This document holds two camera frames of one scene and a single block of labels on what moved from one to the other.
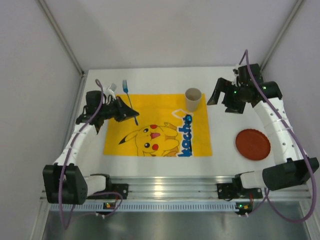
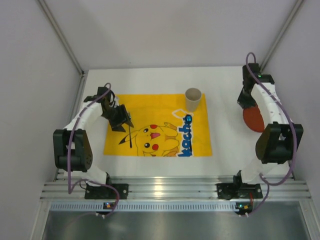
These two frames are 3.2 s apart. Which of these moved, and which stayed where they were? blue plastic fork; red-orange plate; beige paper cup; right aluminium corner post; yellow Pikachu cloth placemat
Moved: blue plastic fork; red-orange plate
Stayed: yellow Pikachu cloth placemat; beige paper cup; right aluminium corner post
